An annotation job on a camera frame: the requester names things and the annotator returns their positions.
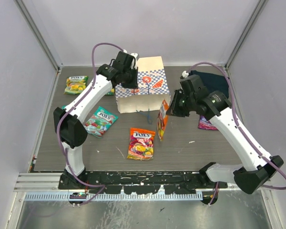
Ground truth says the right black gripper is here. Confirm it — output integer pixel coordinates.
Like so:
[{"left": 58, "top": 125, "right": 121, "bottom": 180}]
[{"left": 166, "top": 89, "right": 195, "bottom": 118}]

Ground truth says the purple berries candy bag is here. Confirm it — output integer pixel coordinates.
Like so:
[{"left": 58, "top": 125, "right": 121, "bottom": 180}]
[{"left": 198, "top": 116, "right": 217, "bottom": 131}]

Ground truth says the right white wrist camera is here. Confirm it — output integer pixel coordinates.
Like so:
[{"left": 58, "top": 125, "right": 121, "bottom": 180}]
[{"left": 180, "top": 71, "right": 189, "bottom": 80}]

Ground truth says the dark navy folded cloth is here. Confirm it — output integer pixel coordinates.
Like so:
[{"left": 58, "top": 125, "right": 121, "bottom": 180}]
[{"left": 189, "top": 70, "right": 229, "bottom": 98}]

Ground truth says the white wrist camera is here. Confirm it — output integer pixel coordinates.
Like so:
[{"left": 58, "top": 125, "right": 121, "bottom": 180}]
[
  {"left": 123, "top": 49, "right": 139, "bottom": 69},
  {"left": 180, "top": 71, "right": 189, "bottom": 80}
]

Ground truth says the blue checkered paper bag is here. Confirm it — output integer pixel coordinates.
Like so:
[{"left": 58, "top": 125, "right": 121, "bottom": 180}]
[{"left": 115, "top": 56, "right": 171, "bottom": 124}]

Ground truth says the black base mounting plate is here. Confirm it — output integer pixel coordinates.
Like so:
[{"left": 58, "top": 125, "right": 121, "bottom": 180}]
[{"left": 58, "top": 171, "right": 216, "bottom": 195}]

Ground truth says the slotted grey cable duct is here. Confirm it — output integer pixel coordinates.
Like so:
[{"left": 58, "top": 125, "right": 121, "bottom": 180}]
[{"left": 24, "top": 191, "right": 203, "bottom": 202}]

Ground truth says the orange Fox's candy bag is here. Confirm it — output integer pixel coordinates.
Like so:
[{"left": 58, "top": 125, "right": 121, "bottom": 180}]
[
  {"left": 127, "top": 127, "right": 155, "bottom": 160},
  {"left": 157, "top": 100, "right": 169, "bottom": 141}
]

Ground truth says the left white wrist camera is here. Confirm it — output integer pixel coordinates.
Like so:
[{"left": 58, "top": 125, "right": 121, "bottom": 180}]
[{"left": 123, "top": 49, "right": 139, "bottom": 69}]

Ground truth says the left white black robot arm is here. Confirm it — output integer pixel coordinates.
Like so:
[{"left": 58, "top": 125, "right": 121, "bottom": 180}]
[{"left": 53, "top": 51, "right": 139, "bottom": 189}]

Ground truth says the aluminium front rail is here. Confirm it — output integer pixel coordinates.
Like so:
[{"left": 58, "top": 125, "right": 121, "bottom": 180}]
[{"left": 13, "top": 170, "right": 274, "bottom": 191}]

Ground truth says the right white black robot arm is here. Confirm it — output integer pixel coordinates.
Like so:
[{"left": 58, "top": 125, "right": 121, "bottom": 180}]
[{"left": 166, "top": 75, "right": 284, "bottom": 194}]

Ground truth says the green Fox's spring tea candy bag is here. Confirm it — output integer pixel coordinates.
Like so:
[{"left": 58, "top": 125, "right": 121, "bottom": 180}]
[{"left": 64, "top": 76, "right": 88, "bottom": 95}]

